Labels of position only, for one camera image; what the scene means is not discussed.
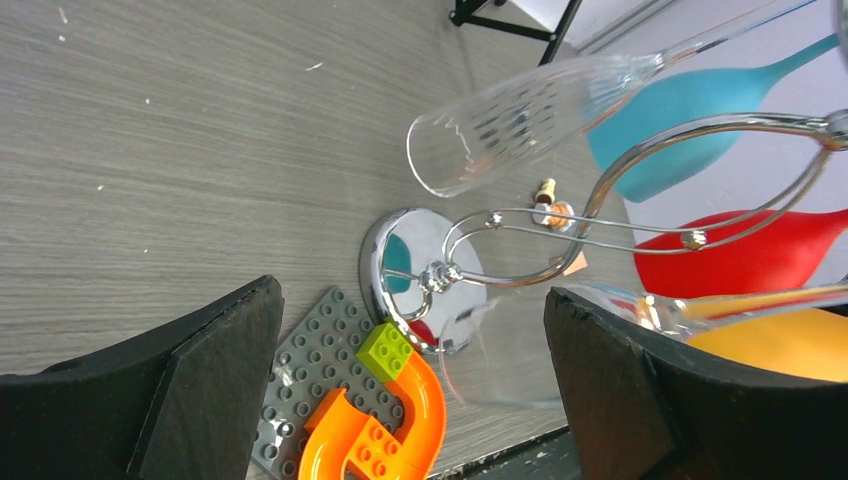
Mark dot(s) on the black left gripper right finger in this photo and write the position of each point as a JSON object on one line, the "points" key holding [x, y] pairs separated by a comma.
{"points": [[643, 406]]}

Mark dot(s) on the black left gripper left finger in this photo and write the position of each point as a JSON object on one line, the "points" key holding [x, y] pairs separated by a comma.
{"points": [[180, 401]]}

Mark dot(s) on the yellow plastic wine glass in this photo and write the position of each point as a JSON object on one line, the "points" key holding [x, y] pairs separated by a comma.
{"points": [[786, 332]]}

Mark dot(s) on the red plastic wine glass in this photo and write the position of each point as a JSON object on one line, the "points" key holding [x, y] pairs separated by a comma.
{"points": [[783, 255]]}

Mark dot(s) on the chrome wine glass rack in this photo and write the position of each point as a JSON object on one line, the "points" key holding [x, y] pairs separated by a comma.
{"points": [[415, 254]]}

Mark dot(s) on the clear wine glass with label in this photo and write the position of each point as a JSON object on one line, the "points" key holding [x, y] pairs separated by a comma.
{"points": [[614, 100]]}

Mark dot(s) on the grey studded building plate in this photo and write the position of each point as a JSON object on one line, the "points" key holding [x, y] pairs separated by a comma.
{"points": [[318, 355]]}

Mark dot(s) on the pink eraser block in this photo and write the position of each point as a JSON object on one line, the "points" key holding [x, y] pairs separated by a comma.
{"points": [[578, 264]]}

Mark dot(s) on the ice cream cone toy figure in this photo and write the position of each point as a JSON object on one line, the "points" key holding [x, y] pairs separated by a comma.
{"points": [[557, 216]]}

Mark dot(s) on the lime green building brick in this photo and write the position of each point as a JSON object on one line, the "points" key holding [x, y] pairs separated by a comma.
{"points": [[385, 352]]}

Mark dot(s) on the cream chess piece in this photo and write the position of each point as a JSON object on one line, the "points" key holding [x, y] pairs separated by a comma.
{"points": [[546, 192]]}

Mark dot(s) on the black music stand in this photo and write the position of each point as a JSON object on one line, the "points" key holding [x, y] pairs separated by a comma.
{"points": [[466, 12]]}

